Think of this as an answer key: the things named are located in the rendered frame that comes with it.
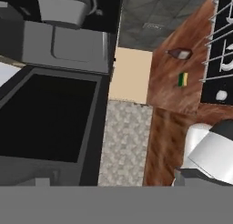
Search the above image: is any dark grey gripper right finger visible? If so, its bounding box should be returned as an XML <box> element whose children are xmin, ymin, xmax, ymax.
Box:
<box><xmin>173</xmin><ymin>167</ymin><xmax>233</xmax><ymax>188</ymax></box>

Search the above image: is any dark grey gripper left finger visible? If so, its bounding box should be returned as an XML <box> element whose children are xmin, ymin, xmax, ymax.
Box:
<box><xmin>6</xmin><ymin>168</ymin><xmax>62</xmax><ymax>188</ymax></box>

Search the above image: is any grey microwave door, black window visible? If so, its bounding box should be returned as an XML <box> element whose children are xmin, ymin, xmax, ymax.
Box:
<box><xmin>0</xmin><ymin>66</ymin><xmax>105</xmax><ymax>188</ymax></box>

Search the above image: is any yellow and green sponge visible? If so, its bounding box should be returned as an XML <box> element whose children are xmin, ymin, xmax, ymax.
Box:
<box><xmin>177</xmin><ymin>71</ymin><xmax>189</xmax><ymax>88</ymax></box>

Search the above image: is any grey microwave oven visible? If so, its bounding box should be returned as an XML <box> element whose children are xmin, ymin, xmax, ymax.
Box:
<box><xmin>0</xmin><ymin>19</ymin><xmax>118</xmax><ymax>76</ymax></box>

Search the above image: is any white and silver round object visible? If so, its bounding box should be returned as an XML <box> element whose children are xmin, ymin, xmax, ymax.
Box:
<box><xmin>181</xmin><ymin>119</ymin><xmax>233</xmax><ymax>186</ymax></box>

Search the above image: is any white hob knob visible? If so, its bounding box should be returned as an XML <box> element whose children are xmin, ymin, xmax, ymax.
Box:
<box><xmin>215</xmin><ymin>89</ymin><xmax>228</xmax><ymax>102</ymax></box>

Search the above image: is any black hob with grey grates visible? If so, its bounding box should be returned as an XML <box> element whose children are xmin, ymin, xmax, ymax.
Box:
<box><xmin>198</xmin><ymin>0</ymin><xmax>233</xmax><ymax>106</ymax></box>

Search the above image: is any beige cupboard panel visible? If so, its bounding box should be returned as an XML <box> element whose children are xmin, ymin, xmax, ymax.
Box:
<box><xmin>108</xmin><ymin>46</ymin><xmax>153</xmax><ymax>105</ymax></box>

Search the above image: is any brown bottle, white label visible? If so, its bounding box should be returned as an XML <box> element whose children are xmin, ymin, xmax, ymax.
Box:
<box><xmin>165</xmin><ymin>47</ymin><xmax>194</xmax><ymax>60</ymax></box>

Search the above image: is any grey bowl-shaped appliance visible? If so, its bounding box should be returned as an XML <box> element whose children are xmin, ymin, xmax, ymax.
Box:
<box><xmin>35</xmin><ymin>0</ymin><xmax>102</xmax><ymax>30</ymax></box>

